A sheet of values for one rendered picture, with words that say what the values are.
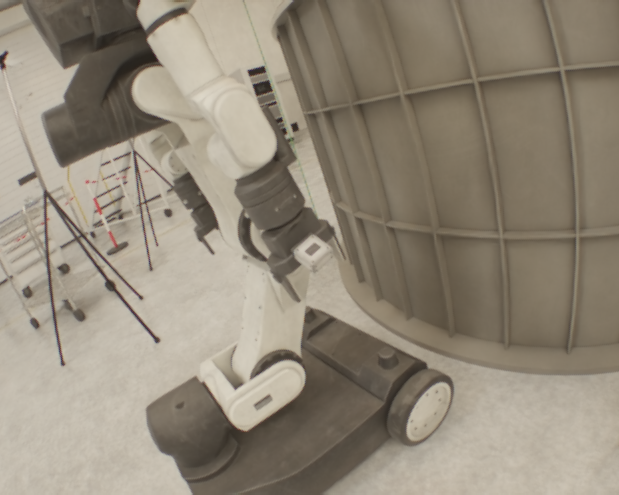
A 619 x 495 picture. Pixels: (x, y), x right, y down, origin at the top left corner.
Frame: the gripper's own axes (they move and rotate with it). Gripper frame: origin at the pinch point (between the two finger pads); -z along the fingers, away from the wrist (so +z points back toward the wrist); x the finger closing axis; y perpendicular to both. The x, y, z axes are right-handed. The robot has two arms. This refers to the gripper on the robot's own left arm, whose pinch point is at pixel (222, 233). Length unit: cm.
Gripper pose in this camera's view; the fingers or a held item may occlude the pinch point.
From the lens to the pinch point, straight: 100.8
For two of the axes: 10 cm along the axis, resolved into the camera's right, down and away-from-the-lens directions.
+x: 7.1, -6.2, 3.5
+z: -4.5, -7.7, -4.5
